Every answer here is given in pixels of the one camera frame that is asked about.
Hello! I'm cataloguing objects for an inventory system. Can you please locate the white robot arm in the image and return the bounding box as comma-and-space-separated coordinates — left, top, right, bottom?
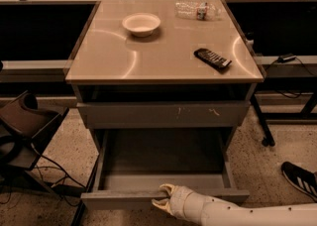
152, 183, 317, 226

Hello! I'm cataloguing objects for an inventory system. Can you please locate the black floor cable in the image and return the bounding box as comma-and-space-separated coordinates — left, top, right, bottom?
0, 142, 87, 208

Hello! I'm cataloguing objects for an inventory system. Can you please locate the black white sneaker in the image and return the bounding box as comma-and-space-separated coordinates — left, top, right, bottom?
281, 162, 317, 202

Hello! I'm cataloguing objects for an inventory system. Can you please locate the black table leg with caster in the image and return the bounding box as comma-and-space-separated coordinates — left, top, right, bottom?
251, 95, 275, 147

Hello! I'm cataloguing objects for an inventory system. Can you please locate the black snack bar packet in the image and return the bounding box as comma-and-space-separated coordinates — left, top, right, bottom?
194, 49, 231, 70

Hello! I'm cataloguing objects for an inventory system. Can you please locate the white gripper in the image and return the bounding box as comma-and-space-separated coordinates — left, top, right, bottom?
152, 183, 205, 221

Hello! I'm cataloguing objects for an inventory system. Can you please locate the clear plastic water bottle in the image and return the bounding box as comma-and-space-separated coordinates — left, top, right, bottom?
174, 1, 221, 21

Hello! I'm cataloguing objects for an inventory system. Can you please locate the black power adapter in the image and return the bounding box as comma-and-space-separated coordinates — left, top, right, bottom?
277, 54, 296, 63

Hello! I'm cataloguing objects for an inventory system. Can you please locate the grey top drawer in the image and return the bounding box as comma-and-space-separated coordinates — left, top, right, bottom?
77, 101, 250, 129

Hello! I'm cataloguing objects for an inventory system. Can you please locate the grey drawer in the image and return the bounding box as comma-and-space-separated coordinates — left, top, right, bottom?
77, 101, 250, 129
81, 128, 250, 210

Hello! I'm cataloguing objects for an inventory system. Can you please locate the grey drawer cabinet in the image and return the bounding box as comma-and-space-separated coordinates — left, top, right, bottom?
65, 0, 264, 144

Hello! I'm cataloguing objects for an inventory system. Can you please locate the white bowl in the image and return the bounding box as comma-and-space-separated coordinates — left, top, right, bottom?
122, 13, 160, 38

